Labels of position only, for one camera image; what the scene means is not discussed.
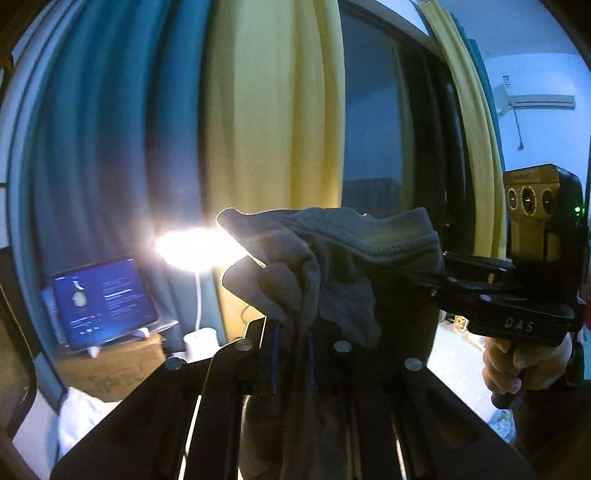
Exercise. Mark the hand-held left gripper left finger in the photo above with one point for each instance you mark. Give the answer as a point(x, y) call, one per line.
point(184, 415)

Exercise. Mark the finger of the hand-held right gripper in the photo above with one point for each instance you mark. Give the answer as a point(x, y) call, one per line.
point(457, 288)
point(480, 264)

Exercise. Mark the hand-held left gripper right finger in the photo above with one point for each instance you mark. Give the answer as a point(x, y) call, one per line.
point(415, 415)

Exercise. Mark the brown t-shirt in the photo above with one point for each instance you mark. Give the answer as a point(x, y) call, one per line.
point(360, 258)

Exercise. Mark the person's right forearm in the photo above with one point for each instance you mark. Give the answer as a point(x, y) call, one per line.
point(558, 429)

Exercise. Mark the person's right hand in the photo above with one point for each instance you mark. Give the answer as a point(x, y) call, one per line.
point(540, 369)

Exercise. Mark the white bear mug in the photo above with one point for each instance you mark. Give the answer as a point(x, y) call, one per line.
point(458, 323)

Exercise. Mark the white desk lamp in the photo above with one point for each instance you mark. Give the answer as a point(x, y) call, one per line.
point(201, 344)

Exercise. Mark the cardboard box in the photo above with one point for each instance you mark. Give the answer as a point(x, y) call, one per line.
point(115, 374)

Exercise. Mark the white cloth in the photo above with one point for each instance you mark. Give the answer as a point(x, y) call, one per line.
point(83, 424)

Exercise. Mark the yellow curtain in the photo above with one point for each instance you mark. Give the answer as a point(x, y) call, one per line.
point(272, 115)
point(475, 138)

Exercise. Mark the white air conditioner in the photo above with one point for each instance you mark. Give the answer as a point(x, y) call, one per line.
point(540, 101)

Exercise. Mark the tablet computer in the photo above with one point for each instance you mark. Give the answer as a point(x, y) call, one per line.
point(106, 300)

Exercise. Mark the dark window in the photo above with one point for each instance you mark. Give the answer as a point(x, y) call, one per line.
point(388, 115)

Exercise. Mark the teal curtain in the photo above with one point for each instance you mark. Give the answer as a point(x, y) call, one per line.
point(106, 138)

